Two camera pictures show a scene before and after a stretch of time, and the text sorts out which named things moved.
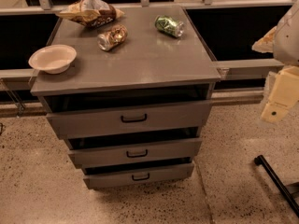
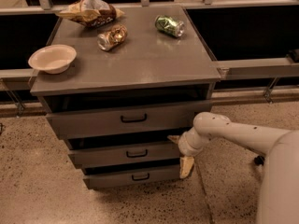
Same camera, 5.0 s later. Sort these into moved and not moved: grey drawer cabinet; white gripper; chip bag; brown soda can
Moved: white gripper
Not moved: grey drawer cabinet; brown soda can; chip bag
